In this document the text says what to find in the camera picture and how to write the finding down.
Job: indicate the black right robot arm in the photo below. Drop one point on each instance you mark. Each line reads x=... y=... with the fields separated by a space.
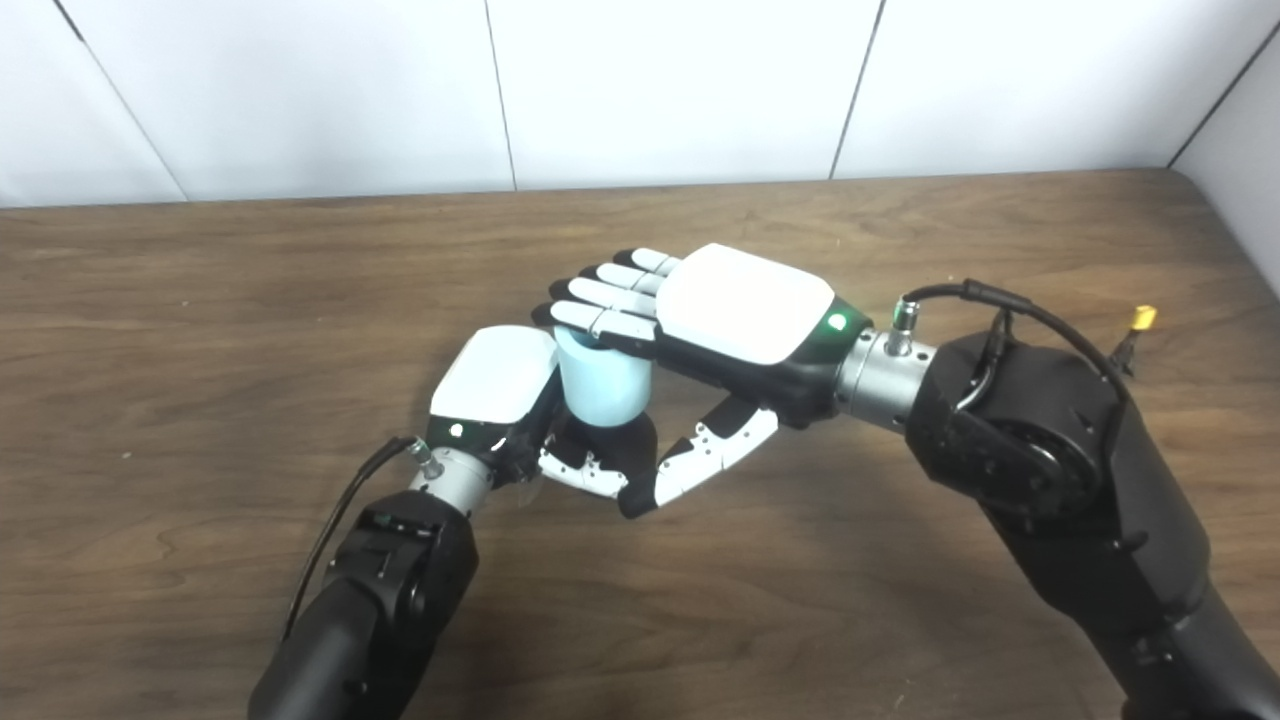
x=1070 y=480

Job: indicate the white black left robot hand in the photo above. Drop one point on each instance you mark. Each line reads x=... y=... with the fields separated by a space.
x=495 y=375

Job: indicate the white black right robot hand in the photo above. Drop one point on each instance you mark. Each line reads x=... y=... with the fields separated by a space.
x=745 y=300

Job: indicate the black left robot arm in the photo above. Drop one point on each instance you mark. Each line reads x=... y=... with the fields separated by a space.
x=370 y=610

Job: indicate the black funnel-shaped nozzle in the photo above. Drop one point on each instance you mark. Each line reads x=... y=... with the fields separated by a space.
x=620 y=440

